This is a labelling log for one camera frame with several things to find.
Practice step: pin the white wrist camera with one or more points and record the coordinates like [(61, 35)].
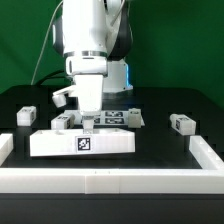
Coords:
[(59, 98)]

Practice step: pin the white square tabletop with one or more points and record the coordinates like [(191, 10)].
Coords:
[(75, 142)]

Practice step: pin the white U-shaped fence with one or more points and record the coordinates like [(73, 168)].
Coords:
[(207, 179)]

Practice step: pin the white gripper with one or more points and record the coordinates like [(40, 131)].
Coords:
[(88, 74)]

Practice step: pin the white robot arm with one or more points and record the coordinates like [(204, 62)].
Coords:
[(89, 34)]

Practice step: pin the tag marker sheet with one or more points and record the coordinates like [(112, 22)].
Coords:
[(105, 118)]

